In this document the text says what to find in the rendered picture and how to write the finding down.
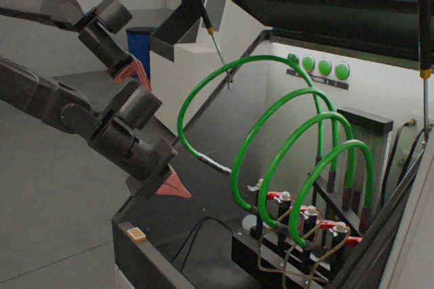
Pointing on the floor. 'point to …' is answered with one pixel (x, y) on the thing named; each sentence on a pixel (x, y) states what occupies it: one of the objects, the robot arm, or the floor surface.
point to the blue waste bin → (140, 46)
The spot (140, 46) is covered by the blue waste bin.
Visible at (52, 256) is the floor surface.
